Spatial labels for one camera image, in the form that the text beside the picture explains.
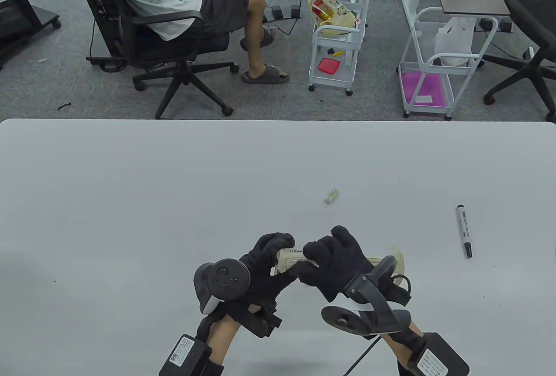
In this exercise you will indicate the person's left hand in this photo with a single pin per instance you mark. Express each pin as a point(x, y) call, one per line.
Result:
point(265, 280)

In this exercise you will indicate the person's right hand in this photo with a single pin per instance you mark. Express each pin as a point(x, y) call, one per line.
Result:
point(334, 263)

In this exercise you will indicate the translucent pencil pouch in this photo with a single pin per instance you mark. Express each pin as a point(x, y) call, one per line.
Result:
point(286, 258)

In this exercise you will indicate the black and white marker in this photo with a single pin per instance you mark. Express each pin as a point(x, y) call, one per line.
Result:
point(464, 230)

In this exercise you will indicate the person's right forearm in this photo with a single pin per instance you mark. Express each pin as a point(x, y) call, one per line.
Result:
point(402, 350)

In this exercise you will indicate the black left forearm sensor box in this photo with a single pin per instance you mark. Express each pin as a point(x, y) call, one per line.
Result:
point(184, 356)

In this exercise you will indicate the person's left forearm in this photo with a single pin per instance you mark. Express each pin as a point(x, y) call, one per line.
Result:
point(223, 337)

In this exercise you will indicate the black right forearm sensor box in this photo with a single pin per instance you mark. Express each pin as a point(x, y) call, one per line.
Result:
point(436, 358)

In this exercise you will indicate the grey left hand controller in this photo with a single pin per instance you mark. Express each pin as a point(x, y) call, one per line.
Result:
point(221, 278)

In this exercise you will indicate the grey hand controller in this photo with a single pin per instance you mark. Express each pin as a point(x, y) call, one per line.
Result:
point(382, 311)
point(221, 278)

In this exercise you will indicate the grey right hand controller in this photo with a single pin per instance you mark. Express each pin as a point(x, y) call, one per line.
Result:
point(382, 311)

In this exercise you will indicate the white cart with yellow bag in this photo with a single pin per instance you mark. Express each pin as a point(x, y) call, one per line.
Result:
point(343, 78)

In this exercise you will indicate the small white card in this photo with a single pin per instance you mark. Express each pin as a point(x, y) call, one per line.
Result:
point(423, 99)

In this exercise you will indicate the red square lid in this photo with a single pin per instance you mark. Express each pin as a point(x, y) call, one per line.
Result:
point(328, 66)

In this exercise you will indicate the grey sandal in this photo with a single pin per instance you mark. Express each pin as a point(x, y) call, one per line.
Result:
point(265, 38)
point(265, 75)

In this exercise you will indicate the purple mat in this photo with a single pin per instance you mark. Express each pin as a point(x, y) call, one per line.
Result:
point(430, 85)

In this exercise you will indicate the yellow and black tool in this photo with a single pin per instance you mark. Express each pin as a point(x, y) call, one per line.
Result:
point(336, 53)

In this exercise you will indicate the white cart with purple mat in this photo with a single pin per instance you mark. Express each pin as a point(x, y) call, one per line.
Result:
point(451, 66)

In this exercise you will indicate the yellow plastic bag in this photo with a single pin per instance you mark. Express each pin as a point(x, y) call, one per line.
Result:
point(334, 20)

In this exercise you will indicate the white plastic bag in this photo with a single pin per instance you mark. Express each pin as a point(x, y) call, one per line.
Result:
point(454, 41)

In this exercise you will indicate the small black floor scrap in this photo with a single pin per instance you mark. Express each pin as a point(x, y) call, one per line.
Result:
point(64, 106)

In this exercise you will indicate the black computer tower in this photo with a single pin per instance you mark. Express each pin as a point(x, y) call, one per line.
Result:
point(93, 7)

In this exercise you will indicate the black mesh office chair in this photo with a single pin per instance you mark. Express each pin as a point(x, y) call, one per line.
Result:
point(534, 2)

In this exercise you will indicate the black rolling stand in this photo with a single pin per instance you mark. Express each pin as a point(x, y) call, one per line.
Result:
point(26, 11)

